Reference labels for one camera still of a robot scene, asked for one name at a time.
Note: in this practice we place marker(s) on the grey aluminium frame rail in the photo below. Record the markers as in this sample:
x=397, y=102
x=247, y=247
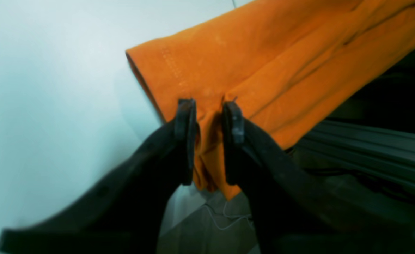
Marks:
x=383, y=153

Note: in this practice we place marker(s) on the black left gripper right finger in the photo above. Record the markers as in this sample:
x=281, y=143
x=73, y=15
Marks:
x=286, y=221

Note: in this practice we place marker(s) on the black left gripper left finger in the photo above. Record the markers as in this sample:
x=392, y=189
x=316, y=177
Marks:
x=122, y=212

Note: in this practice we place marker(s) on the orange t-shirt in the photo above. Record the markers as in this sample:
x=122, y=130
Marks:
x=287, y=63

